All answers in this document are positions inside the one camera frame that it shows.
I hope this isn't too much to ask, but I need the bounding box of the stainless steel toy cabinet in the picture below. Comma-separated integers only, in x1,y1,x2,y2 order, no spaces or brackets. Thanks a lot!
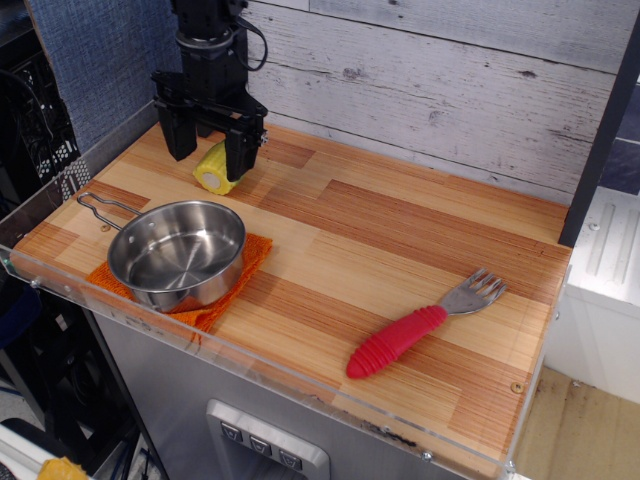
92,314,471,480

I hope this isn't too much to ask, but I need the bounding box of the clear acrylic guard panel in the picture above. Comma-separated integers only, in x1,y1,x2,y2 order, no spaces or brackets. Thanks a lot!
0,243,517,480

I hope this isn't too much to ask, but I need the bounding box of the stainless steel pan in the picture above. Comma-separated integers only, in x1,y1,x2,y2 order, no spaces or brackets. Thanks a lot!
77,192,248,313

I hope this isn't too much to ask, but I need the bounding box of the silver button panel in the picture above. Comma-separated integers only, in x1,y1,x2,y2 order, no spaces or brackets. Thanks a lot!
206,399,331,479

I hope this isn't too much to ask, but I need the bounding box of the orange knitted cloth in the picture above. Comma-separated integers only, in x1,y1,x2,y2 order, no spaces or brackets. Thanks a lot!
86,233,273,332

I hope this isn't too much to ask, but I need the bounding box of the yellow green toy corn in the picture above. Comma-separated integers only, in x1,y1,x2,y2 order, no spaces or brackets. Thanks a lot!
193,141,240,195

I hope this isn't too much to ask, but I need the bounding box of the white ribbed side counter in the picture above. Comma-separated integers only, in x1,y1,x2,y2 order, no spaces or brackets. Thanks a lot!
544,187,639,403

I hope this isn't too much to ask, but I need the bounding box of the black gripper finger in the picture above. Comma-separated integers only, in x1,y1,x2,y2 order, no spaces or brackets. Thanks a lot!
225,116,265,181
157,105,197,161

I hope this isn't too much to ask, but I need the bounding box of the yellow object at corner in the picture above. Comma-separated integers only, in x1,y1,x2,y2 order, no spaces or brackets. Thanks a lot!
36,457,89,480

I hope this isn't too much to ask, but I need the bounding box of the dark right frame post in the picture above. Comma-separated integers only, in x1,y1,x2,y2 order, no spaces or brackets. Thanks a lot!
558,16,639,247

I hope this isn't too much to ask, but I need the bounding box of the black plastic crate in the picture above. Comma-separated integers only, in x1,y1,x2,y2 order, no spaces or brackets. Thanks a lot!
1,12,79,210

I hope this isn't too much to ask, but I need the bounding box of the red handled metal fork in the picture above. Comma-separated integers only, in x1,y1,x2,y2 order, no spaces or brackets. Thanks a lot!
346,269,508,379

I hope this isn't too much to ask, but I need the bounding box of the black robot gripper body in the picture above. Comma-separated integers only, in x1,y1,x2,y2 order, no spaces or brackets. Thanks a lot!
151,29,267,132

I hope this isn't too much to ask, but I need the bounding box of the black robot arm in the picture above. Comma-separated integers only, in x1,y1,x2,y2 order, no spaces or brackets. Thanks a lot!
151,1,268,182

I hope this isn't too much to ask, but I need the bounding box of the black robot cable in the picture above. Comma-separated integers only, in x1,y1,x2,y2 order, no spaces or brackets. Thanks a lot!
234,14,269,72

